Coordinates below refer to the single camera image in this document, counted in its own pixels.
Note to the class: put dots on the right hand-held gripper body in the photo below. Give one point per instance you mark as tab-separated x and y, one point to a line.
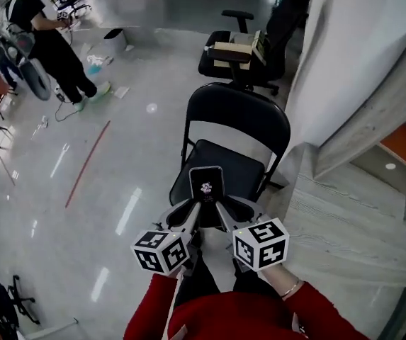
261	246

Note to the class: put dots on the flat cardboard box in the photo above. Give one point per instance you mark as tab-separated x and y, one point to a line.
229	50

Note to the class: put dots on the black folding chair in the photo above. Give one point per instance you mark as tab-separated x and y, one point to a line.
238	115

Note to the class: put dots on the white round grommet cap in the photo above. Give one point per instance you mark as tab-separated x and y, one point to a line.
390	166

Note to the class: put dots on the person's black trousers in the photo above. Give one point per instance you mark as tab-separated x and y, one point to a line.
202	278

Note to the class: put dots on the person's right forearm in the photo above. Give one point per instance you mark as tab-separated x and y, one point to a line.
323	314

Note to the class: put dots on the black swivel chair base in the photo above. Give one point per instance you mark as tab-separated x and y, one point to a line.
18	301

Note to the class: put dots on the person's red top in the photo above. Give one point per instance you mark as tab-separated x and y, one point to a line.
231	317

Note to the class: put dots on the grey waste bin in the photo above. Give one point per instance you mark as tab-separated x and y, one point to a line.
115	41

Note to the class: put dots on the smartphone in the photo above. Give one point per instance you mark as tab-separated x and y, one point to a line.
206	182

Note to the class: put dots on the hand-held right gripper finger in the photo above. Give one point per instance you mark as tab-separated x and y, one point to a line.
228	223
254	211

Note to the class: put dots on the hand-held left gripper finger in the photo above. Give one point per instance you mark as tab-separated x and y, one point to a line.
174	209
195	223

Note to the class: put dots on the grey wooden hutch shelf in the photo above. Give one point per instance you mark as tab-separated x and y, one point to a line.
365	119

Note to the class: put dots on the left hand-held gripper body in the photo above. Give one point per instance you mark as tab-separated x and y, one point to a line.
160	251

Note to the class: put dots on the upright cardboard box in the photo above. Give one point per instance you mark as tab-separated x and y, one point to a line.
259	46

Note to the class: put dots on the white paper sheet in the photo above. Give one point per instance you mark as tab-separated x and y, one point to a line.
122	91

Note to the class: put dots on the teal crumpled bag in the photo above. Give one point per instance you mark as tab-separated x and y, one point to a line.
94	69

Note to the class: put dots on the grey wood-grain desk top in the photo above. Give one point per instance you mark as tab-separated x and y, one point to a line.
348	243

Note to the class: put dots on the person's left forearm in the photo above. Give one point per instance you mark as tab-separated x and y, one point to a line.
149	310

